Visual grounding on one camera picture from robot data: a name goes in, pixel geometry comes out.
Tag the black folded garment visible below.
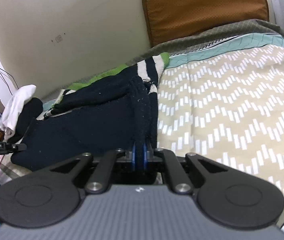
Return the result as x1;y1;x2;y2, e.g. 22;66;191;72
7;98;43;144

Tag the orange brown pillow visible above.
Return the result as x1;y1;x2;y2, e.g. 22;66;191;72
142;0;269;47

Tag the green navy white knit sweater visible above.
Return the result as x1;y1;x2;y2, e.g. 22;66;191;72
11;53;169;171

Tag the white folded garment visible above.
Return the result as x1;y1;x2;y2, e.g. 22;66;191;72
0;85;37;142

